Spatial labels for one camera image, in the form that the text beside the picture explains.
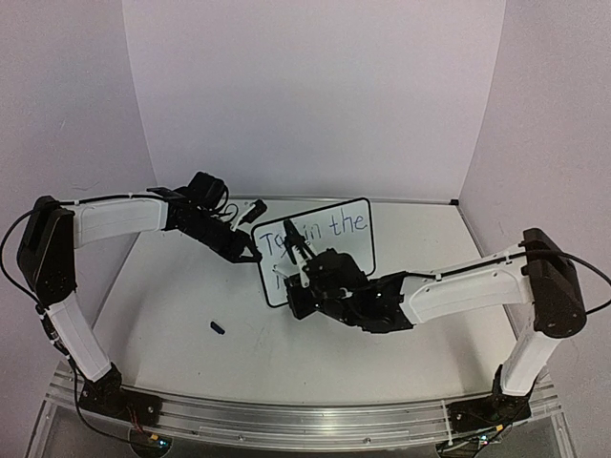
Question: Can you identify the blue whiteboard marker pen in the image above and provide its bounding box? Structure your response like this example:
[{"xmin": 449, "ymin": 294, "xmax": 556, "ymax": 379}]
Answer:
[{"xmin": 274, "ymin": 266, "xmax": 290, "ymax": 280}]

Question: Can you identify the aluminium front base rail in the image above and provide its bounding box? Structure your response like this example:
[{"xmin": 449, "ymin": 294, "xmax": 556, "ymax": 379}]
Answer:
[{"xmin": 45, "ymin": 381, "xmax": 564, "ymax": 454}]

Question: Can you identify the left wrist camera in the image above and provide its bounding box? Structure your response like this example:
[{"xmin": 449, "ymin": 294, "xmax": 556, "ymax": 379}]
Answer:
[{"xmin": 235, "ymin": 199, "xmax": 267, "ymax": 227}]

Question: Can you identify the black camera cable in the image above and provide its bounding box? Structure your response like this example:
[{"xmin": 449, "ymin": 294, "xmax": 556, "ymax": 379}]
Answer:
[{"xmin": 282, "ymin": 218, "xmax": 306, "ymax": 254}]

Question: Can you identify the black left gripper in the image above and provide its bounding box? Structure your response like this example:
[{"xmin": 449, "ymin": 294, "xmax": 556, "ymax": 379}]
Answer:
[{"xmin": 180, "ymin": 211, "xmax": 263, "ymax": 262}]

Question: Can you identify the white whiteboard with black frame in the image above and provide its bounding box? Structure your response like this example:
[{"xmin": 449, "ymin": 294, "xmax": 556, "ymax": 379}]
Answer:
[{"xmin": 251, "ymin": 198, "xmax": 376, "ymax": 308}]

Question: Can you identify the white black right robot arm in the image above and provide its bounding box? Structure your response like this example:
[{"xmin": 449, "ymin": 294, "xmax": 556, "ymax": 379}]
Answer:
[{"xmin": 283, "ymin": 219, "xmax": 586, "ymax": 432}]

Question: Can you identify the blue marker cap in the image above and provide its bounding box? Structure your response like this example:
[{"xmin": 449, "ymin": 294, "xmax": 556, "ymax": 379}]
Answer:
[{"xmin": 210, "ymin": 322, "xmax": 225, "ymax": 335}]

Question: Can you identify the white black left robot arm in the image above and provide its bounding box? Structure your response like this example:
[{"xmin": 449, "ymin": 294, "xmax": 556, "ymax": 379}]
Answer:
[{"xmin": 16, "ymin": 172, "xmax": 267, "ymax": 427}]

